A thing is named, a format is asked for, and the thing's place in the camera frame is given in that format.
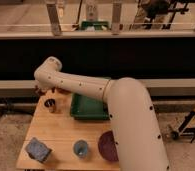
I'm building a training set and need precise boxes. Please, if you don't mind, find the yellow black cart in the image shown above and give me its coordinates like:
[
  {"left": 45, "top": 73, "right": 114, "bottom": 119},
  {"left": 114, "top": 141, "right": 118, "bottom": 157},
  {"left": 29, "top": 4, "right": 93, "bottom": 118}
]
[{"left": 171, "top": 108, "right": 195, "bottom": 142}]

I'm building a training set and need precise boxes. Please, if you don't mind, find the small blue cup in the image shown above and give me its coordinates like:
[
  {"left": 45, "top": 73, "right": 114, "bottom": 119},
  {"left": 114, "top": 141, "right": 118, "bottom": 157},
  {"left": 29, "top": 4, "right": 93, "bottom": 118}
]
[{"left": 73, "top": 140, "right": 89, "bottom": 158}]

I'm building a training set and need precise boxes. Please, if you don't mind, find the black tripod equipment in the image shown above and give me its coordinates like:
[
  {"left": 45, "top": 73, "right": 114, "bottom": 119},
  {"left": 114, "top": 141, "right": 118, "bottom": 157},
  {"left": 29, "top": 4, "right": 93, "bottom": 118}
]
[{"left": 131, "top": 0, "right": 189, "bottom": 30}]

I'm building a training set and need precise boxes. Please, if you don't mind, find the small metal can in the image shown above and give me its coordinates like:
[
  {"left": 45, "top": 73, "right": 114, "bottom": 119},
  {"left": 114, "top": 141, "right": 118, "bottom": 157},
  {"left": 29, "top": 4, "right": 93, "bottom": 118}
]
[{"left": 44, "top": 99, "right": 56, "bottom": 113}]

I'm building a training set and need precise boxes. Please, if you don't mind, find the brown pot with spoon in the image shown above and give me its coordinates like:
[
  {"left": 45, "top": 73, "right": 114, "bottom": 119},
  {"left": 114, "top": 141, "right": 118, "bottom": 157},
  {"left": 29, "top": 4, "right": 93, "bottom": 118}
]
[{"left": 56, "top": 88, "right": 71, "bottom": 94}]

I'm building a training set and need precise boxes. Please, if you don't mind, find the blue sponge block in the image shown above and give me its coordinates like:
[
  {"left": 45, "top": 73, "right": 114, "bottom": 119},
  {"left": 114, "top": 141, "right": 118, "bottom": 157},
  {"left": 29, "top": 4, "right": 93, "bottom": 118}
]
[{"left": 25, "top": 137, "right": 52, "bottom": 163}]

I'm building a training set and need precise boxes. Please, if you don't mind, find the green plastic tray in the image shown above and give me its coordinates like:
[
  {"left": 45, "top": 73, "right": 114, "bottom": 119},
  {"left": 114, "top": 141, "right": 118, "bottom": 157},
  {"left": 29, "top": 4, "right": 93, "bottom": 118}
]
[{"left": 70, "top": 93, "right": 109, "bottom": 120}]

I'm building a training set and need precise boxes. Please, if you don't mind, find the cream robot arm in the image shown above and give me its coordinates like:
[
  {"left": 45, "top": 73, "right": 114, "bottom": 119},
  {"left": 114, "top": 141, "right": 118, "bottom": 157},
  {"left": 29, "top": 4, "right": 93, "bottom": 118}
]
[{"left": 34, "top": 57, "right": 171, "bottom": 171}]

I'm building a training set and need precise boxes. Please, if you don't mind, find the distant green tray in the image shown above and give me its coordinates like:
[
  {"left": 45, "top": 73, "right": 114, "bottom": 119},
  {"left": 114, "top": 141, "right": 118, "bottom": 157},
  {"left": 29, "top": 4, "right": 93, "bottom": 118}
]
[{"left": 80, "top": 21, "right": 109, "bottom": 30}]

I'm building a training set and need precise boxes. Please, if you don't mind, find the purple bowl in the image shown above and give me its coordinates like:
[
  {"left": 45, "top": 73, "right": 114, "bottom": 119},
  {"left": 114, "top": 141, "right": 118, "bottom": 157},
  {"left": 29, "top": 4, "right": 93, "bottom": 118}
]
[{"left": 98, "top": 131, "right": 118, "bottom": 162}]

